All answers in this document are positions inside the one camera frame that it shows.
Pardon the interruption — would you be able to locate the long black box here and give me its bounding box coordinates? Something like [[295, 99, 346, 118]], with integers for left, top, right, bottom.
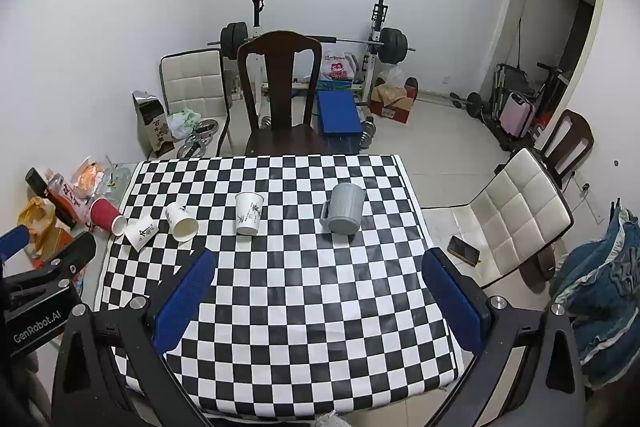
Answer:
[[25, 168, 78, 229]]

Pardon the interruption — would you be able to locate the brown cardboard box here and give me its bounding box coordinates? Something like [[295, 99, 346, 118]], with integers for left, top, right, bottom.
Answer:
[[369, 84, 418, 124]]

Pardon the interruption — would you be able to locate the chrome dumbbell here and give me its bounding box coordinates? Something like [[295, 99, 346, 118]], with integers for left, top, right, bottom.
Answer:
[[360, 117, 377, 151]]

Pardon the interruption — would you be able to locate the yellow plastic bag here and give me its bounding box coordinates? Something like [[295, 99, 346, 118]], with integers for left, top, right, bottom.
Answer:
[[17, 197, 57, 254]]

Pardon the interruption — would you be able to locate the black dumbbell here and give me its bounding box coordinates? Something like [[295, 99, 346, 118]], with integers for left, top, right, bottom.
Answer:
[[450, 92, 483, 115]]

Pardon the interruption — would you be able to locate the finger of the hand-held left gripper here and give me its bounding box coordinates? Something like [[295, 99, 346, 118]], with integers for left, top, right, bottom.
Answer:
[[0, 226, 31, 267], [0, 233, 97, 297]]

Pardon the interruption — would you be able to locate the red white snack packet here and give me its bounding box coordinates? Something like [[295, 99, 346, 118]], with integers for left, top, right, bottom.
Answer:
[[47, 174, 85, 208]]

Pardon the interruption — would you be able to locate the white padded chair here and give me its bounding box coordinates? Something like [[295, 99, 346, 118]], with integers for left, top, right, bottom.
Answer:
[[421, 148, 575, 290], [159, 49, 235, 156]]

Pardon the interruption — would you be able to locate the white red plastic bag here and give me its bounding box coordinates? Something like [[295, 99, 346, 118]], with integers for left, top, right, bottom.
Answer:
[[320, 49, 357, 82]]

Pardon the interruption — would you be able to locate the grey plastic mug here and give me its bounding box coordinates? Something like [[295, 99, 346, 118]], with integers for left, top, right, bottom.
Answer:
[[320, 182, 365, 235]]

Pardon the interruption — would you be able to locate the black barbell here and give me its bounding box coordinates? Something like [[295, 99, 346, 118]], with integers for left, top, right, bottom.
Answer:
[[207, 22, 416, 64]]

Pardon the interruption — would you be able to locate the folded grey cart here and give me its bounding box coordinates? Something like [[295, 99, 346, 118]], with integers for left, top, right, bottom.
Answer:
[[492, 63, 532, 118]]

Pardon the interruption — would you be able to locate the brown paper carton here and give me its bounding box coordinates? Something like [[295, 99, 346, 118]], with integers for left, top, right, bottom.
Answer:
[[132, 91, 176, 158]]

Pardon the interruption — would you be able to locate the white door frame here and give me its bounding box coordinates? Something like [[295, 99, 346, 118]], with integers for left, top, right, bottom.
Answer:
[[479, 0, 608, 148]]

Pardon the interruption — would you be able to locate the white weight bench rack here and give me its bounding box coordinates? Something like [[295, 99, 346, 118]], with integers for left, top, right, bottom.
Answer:
[[247, 0, 391, 104]]

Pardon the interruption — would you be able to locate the pink suitcase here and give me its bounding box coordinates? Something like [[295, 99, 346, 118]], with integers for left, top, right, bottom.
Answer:
[[500, 92, 537, 138]]

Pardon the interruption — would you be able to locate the dark wooden chair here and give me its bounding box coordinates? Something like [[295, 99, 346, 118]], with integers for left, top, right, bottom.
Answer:
[[236, 31, 331, 156], [532, 109, 596, 188]]

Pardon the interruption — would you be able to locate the clear plastic bag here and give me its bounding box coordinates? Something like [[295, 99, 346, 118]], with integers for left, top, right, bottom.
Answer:
[[376, 67, 407, 88]]

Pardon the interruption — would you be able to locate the tall white paper cup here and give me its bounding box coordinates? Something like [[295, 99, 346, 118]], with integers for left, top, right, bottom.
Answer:
[[235, 192, 264, 236]]

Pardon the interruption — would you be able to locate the blue clothing pile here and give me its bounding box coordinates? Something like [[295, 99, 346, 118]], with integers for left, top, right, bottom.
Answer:
[[550, 202, 640, 388]]

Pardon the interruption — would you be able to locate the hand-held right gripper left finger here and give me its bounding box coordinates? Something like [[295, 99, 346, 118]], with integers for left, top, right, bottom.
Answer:
[[52, 249, 217, 427]]

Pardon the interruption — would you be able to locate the orange snack packet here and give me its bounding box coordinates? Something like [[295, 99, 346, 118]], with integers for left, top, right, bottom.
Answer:
[[75, 159, 109, 196]]

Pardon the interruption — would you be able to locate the blue bench pad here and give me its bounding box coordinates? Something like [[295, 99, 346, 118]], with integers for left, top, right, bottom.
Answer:
[[316, 91, 363, 152]]

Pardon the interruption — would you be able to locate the plain white paper cup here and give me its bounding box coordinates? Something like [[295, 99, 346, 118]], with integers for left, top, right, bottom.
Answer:
[[164, 202, 199, 243]]

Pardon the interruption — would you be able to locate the black smartphone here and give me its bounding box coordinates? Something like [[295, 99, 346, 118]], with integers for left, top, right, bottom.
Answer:
[[447, 235, 481, 266]]

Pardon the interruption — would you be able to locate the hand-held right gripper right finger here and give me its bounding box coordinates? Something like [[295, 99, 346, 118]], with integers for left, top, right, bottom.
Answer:
[[421, 248, 593, 427]]

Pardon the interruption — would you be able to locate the green plastic bag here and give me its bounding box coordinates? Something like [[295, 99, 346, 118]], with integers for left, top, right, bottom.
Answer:
[[166, 108, 201, 138]]

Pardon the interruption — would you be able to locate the white paper cup red print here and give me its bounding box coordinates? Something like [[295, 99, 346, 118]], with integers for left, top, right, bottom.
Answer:
[[123, 217, 160, 252]]

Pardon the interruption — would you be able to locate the black white checkered tablecloth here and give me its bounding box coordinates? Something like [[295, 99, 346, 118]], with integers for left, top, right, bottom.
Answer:
[[97, 153, 463, 425]]

